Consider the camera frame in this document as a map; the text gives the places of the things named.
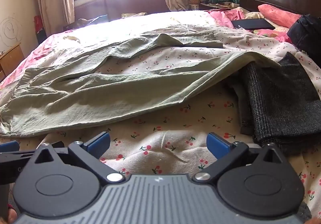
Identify pink cartoon print quilt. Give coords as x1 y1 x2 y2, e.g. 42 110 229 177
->
0 7 294 94

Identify wooden cabinet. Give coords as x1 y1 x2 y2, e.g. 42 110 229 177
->
0 43 25 81

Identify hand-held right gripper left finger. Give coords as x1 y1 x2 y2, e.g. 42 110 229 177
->
32 132 125 184

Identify person's left hand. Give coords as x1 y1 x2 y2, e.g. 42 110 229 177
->
7 203 18 224

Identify dark grey plaid garment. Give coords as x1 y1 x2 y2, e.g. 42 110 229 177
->
229 52 321 155

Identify dark blue bag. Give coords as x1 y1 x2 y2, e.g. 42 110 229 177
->
63 14 109 31

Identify yellow green cloth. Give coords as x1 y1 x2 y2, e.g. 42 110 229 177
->
121 12 146 18

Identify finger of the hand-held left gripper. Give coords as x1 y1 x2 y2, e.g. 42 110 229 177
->
0 141 38 165

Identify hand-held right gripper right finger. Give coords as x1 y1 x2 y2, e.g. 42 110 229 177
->
193 132 289 184

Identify pink pillow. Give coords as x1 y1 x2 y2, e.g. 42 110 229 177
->
258 4 303 27

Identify black tablet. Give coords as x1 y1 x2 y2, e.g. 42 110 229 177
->
231 19 276 31

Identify cherry print bed sheet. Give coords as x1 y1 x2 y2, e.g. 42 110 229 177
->
0 11 321 216

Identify light green pants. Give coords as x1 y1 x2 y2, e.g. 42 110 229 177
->
0 26 281 137

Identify black garment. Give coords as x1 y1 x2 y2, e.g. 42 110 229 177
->
287 14 321 52

